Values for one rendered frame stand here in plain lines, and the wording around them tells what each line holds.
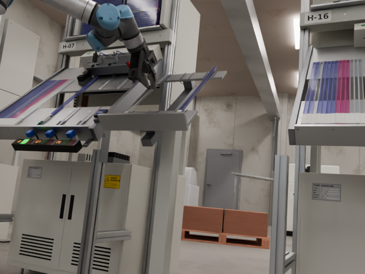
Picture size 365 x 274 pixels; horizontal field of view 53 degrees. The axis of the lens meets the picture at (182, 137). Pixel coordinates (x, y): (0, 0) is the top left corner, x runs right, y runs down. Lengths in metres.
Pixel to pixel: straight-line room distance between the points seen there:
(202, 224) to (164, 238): 3.13
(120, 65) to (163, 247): 0.98
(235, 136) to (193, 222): 7.33
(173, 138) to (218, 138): 10.33
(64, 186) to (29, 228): 0.30
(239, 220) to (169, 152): 3.18
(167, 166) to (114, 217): 0.45
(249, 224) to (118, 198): 2.96
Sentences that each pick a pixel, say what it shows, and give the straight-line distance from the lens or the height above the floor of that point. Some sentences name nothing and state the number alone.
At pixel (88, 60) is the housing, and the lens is 2.24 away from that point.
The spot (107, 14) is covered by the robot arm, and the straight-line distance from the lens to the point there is 1.24.
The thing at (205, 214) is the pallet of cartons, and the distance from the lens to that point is 4.53.
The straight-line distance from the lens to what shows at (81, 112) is 1.70.
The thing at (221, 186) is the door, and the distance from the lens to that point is 11.48.
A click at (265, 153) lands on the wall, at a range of 11.42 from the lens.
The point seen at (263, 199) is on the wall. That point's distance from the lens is 11.31.
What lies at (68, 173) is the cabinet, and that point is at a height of 0.55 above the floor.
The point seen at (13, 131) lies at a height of 0.71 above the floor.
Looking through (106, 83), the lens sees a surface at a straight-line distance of 1.94.
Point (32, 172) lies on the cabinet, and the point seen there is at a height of 0.55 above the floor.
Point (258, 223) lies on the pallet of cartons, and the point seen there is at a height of 0.28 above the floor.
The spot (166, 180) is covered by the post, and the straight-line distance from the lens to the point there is 1.43.
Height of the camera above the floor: 0.47
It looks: 10 degrees up
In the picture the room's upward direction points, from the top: 5 degrees clockwise
